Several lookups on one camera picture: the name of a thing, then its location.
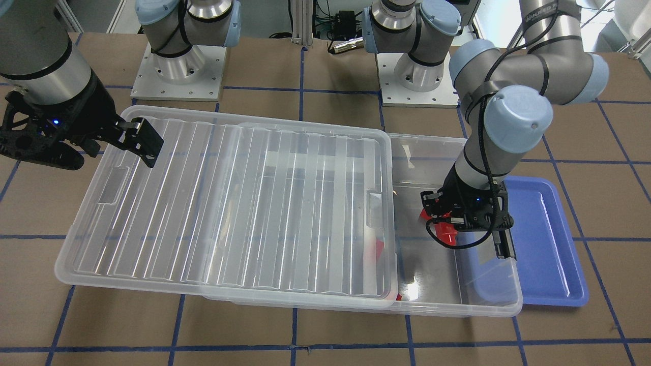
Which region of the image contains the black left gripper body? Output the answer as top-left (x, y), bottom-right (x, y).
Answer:
top-left (420, 173), bottom-right (514, 232)

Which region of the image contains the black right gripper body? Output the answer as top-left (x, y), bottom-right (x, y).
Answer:
top-left (1, 76), bottom-right (124, 170)

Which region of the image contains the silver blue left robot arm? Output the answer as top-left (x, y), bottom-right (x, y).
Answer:
top-left (362, 1), bottom-right (609, 250)

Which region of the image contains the blue plastic tray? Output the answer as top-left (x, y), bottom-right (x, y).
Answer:
top-left (458, 175), bottom-right (589, 308)

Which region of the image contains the clear plastic storage box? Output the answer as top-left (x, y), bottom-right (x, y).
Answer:
top-left (193, 127), bottom-right (522, 317)

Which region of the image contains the clear ribbed box lid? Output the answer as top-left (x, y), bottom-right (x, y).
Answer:
top-left (55, 106), bottom-right (398, 311)

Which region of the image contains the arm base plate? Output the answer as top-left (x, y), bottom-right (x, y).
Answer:
top-left (376, 53), bottom-right (459, 108)
top-left (131, 45), bottom-right (228, 102)

